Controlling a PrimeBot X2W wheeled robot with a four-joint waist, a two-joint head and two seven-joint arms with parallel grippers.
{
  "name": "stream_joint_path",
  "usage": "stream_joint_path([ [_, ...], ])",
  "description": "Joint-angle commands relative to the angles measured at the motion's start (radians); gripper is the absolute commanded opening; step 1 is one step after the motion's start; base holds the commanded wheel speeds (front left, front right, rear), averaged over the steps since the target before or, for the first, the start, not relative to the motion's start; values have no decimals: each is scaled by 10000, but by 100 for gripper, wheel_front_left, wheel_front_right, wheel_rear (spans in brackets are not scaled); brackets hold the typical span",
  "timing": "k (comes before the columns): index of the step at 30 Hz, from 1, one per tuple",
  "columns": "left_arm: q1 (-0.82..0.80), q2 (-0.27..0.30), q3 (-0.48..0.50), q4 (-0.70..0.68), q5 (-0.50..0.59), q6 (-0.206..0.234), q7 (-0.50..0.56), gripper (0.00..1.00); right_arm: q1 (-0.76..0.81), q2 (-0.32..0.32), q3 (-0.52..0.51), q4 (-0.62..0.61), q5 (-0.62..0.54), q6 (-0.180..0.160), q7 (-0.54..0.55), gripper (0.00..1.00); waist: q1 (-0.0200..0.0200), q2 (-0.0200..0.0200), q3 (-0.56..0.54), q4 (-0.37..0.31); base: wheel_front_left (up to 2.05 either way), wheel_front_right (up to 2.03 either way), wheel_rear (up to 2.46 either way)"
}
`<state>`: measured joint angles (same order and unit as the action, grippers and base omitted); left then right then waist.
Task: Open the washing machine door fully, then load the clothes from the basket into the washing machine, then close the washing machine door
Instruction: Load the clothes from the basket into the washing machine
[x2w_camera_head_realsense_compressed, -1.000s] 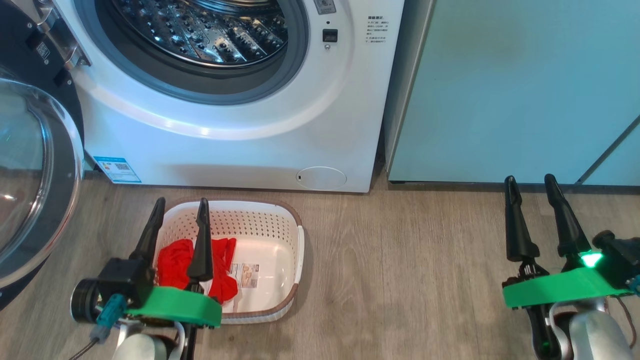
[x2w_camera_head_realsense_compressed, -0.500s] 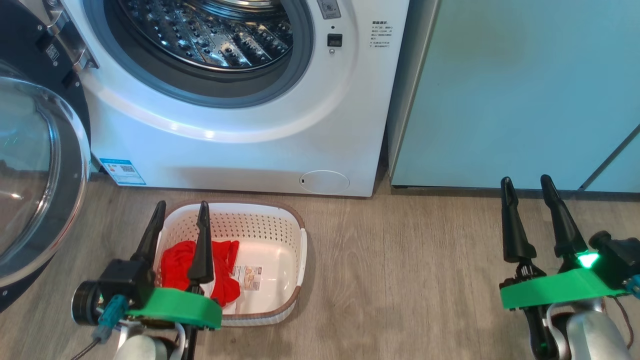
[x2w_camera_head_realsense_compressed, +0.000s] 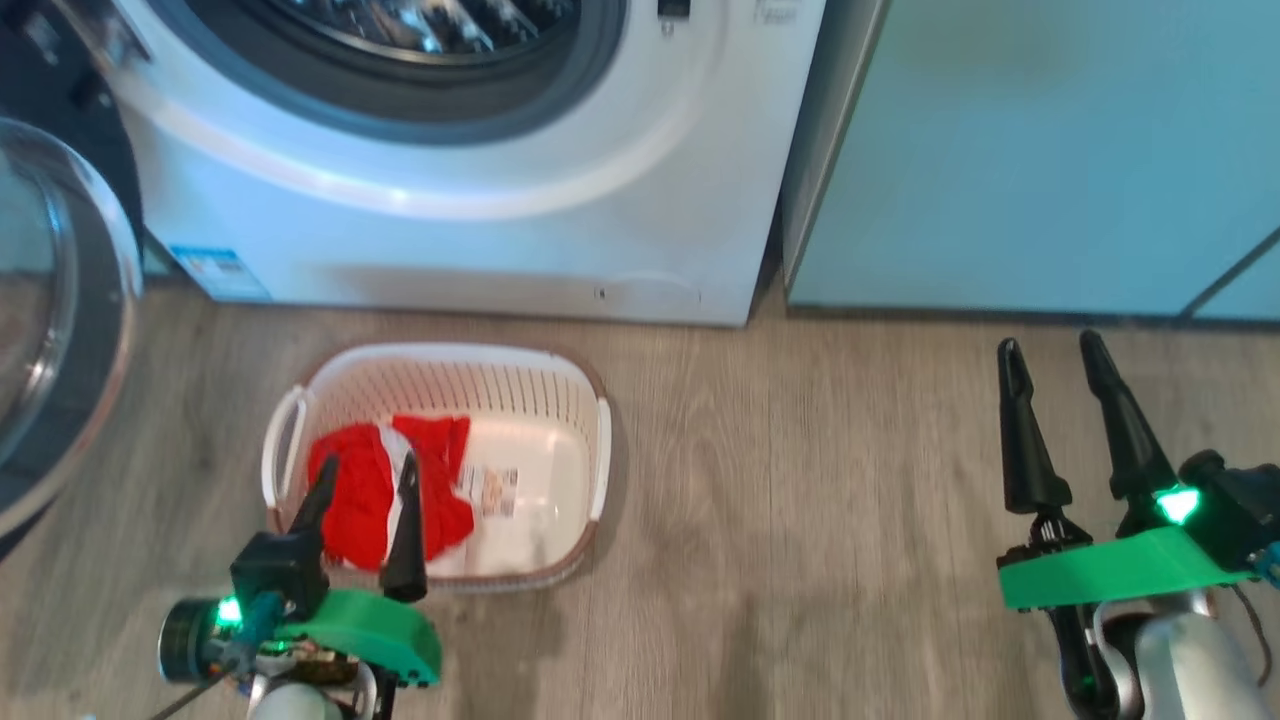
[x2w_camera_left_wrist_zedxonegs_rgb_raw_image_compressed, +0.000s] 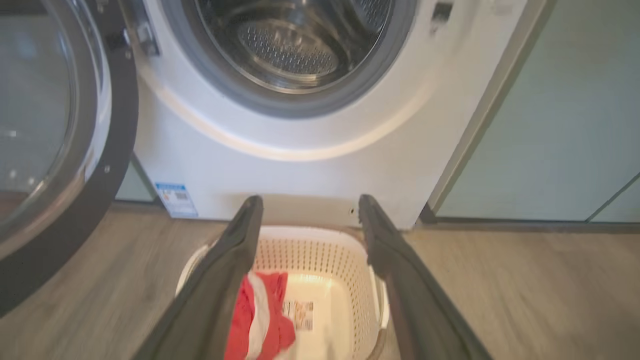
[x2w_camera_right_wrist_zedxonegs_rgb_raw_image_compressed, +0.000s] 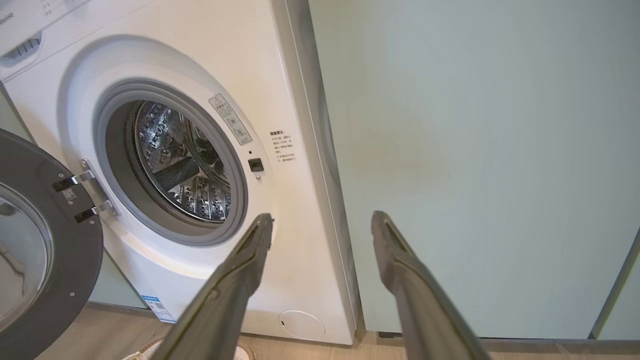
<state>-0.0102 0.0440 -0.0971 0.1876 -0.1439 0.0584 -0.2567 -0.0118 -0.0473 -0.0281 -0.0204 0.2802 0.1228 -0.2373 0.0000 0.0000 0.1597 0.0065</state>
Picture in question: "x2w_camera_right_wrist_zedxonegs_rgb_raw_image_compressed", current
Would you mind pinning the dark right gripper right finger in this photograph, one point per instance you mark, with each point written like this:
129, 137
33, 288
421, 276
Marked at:
425, 310

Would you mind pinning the grey warning sticker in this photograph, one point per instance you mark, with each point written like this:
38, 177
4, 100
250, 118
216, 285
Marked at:
231, 120

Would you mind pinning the dark round washer door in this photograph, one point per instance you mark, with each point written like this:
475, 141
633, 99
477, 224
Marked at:
60, 260

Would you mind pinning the black door latch socket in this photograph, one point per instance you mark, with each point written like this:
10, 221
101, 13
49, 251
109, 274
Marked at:
256, 165

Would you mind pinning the round white filter cover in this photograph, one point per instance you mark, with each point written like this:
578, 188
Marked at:
302, 324

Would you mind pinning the blue energy label sticker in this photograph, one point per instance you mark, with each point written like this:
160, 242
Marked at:
159, 309

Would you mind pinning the white front-load washing machine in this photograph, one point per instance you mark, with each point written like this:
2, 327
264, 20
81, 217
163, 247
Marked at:
240, 60

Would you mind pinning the metal washing machine door hinge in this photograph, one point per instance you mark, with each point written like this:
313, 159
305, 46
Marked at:
97, 187

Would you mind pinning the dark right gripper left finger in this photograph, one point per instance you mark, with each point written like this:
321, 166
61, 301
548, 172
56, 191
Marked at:
225, 300

